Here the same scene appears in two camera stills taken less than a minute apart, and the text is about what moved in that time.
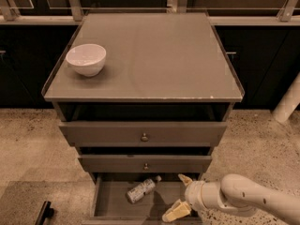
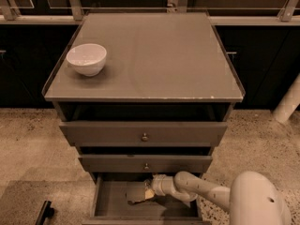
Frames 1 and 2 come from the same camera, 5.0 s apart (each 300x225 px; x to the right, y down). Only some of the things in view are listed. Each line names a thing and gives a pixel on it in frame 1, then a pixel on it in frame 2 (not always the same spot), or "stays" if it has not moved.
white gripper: x=193 y=195 to x=157 y=185
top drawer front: x=142 y=134 stays
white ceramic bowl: x=87 y=59 stays
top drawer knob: x=144 y=138 stays
